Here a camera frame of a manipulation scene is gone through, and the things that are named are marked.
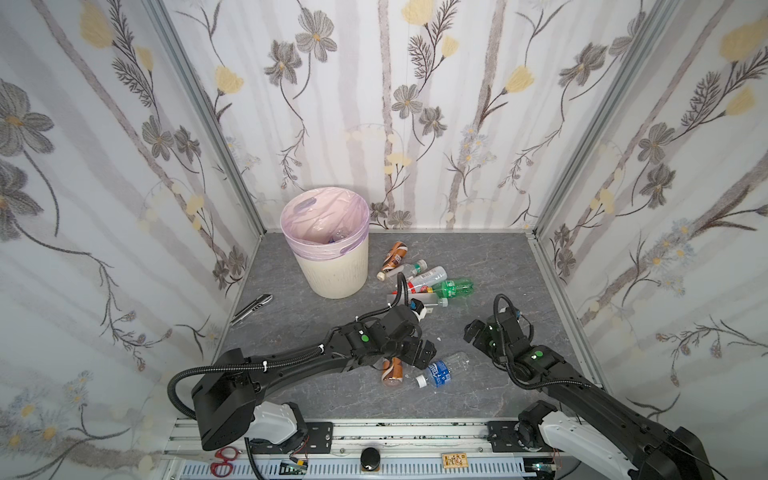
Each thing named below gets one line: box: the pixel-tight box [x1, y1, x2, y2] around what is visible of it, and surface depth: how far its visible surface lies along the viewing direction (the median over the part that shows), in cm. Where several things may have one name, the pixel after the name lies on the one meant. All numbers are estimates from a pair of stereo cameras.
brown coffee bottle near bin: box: [376, 241, 408, 281], surface depth 109 cm
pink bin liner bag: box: [280, 187, 371, 261], surface depth 95 cm
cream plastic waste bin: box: [284, 229, 370, 299], surface depth 85 cm
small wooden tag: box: [441, 453, 469, 469], surface depth 72 cm
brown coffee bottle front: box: [381, 357, 404, 387], surface depth 81 cm
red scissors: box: [211, 446, 238, 477], surface depth 72 cm
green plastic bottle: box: [432, 278, 475, 299], surface depth 101 cm
